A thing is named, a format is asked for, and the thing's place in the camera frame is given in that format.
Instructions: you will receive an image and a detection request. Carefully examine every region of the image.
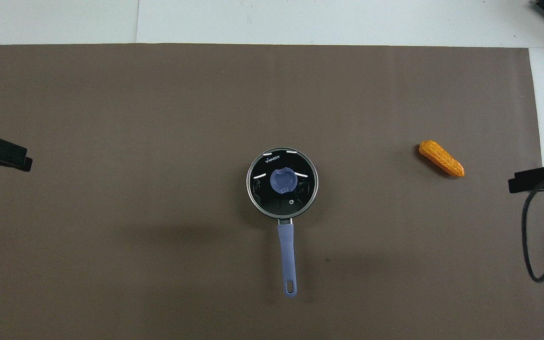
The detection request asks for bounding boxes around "orange toy corn cob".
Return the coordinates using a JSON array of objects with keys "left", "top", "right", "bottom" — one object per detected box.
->
[{"left": 418, "top": 140, "right": 465, "bottom": 178}]

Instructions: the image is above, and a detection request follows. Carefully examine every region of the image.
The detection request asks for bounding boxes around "glass lid blue knob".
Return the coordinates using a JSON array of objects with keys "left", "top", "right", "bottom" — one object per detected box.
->
[{"left": 247, "top": 149, "right": 318, "bottom": 219}]

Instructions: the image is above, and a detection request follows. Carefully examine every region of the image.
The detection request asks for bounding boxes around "brown table mat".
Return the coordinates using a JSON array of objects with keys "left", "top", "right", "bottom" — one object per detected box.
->
[{"left": 0, "top": 43, "right": 544, "bottom": 340}]

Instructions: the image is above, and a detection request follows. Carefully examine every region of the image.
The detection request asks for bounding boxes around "black pot blue handle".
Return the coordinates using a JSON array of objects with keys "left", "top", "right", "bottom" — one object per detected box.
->
[{"left": 246, "top": 148, "right": 319, "bottom": 298}]

